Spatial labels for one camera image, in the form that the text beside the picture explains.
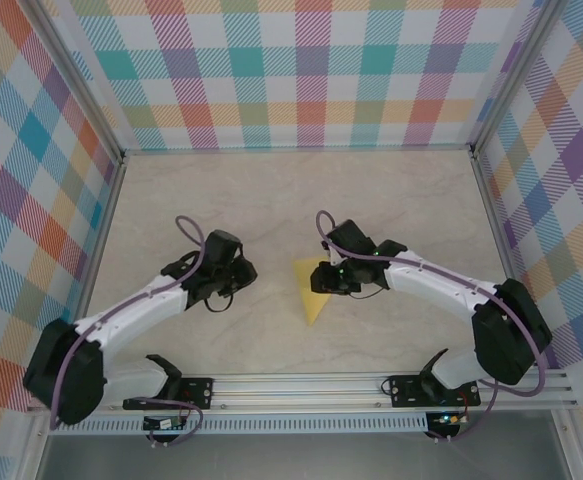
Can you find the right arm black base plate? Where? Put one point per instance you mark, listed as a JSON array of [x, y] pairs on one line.
[[406, 390]]

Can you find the aluminium side rail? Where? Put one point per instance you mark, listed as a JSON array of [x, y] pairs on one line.
[[503, 250], [96, 260]]

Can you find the small circuit board with LED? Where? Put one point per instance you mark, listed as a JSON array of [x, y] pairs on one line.
[[448, 419]]

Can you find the yellow square paper sheet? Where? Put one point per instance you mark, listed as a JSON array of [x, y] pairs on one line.
[[311, 305]]

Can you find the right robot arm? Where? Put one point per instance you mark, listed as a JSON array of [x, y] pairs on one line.
[[436, 287]]

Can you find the aluminium mounting rail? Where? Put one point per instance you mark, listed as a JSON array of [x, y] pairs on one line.
[[296, 392]]

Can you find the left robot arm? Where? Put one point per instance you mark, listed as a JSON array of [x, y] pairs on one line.
[[136, 315]]

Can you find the grey metal panel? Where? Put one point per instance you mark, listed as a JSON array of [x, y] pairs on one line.
[[296, 457]]

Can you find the aluminium frame post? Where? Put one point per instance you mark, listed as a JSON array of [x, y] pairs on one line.
[[76, 80], [516, 75]]

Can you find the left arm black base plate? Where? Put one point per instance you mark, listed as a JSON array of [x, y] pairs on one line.
[[198, 392]]

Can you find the small green circuit board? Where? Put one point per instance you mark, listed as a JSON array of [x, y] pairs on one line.
[[163, 424]]

